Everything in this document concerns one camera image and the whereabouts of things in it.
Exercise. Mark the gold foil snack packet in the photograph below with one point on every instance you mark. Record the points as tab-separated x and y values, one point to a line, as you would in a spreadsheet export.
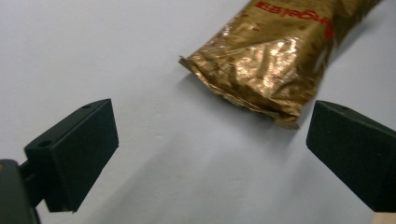
267	59

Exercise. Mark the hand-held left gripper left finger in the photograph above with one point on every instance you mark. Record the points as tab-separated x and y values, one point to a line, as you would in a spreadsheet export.
77	149

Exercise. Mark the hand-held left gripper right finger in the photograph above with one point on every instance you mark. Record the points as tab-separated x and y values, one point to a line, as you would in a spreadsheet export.
355	140

